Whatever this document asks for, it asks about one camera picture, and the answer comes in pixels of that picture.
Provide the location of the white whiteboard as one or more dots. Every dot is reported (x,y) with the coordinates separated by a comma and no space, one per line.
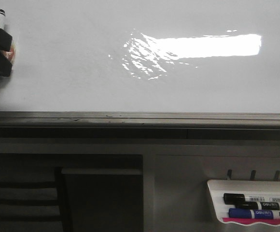
(216,56)

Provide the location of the dark chair with slats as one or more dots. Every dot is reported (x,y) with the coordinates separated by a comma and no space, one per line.
(34,199)

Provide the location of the metal hook left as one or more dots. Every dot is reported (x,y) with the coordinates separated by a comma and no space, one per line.
(229,174)

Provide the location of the black capped marker upper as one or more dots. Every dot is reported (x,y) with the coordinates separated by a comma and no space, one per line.
(232,198)

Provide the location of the black capped marker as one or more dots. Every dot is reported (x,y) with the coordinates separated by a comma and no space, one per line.
(258,205)
(232,198)

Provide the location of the blue capped marker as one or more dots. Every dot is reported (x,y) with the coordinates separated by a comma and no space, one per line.
(254,214)

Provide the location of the white plastic marker tray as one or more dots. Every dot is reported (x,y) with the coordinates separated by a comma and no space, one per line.
(219,210)

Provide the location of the black capped marker middle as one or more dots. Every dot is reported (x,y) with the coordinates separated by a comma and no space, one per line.
(258,205)

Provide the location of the grey aluminium whiteboard tray rail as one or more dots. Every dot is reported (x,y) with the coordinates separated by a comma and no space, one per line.
(21,119)

